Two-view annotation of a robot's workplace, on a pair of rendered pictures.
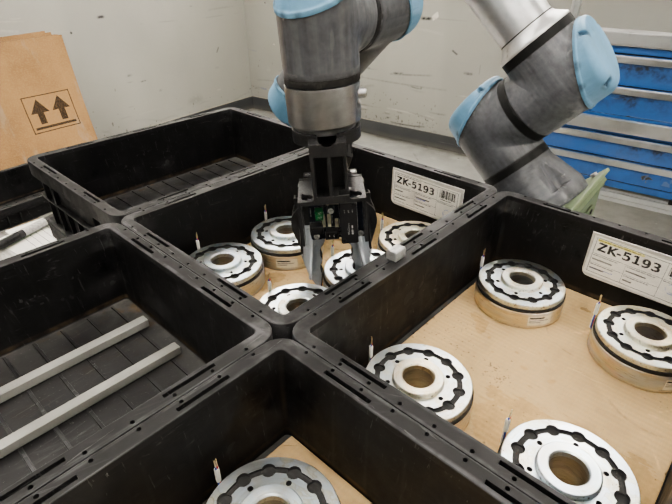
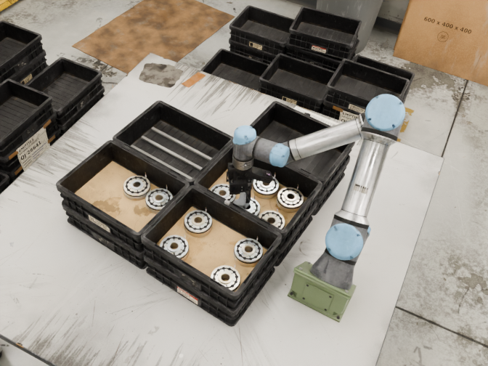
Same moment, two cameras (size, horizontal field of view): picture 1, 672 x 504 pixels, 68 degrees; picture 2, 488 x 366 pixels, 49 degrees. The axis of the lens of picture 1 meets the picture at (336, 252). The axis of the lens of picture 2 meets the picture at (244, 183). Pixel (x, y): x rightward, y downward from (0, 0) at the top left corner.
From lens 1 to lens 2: 179 cm
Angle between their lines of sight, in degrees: 58
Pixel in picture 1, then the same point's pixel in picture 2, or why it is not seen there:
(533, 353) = (221, 255)
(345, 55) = (236, 154)
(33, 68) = not seen: outside the picture
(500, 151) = not seen: hidden behind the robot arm
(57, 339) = (210, 149)
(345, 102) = (235, 163)
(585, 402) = (203, 263)
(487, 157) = not seen: hidden behind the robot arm
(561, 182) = (324, 271)
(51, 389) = (192, 155)
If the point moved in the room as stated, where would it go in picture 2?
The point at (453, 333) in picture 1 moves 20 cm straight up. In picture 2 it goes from (227, 235) to (229, 201)
